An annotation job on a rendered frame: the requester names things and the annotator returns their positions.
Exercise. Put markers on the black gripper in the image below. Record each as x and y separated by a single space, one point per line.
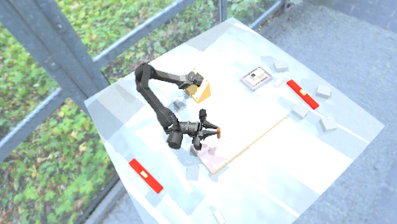
197 129

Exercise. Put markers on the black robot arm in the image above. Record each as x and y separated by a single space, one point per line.
165 116

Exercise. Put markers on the red long flat bar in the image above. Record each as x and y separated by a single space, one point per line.
146 176
302 94

